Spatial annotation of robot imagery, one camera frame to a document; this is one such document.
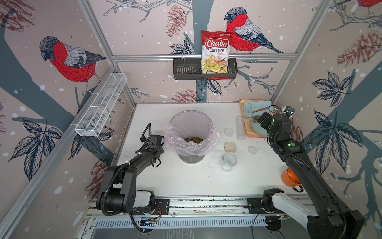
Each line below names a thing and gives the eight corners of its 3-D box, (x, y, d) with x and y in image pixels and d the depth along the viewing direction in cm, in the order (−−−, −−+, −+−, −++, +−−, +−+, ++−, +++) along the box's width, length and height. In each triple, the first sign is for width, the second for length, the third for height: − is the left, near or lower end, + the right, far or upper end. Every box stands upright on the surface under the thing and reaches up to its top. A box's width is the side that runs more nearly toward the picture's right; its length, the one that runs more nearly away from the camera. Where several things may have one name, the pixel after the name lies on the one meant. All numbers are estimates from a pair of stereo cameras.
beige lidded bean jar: (220, 172, 87) (223, 163, 77) (219, 161, 91) (222, 151, 81) (233, 172, 87) (238, 163, 77) (231, 161, 91) (235, 151, 81)
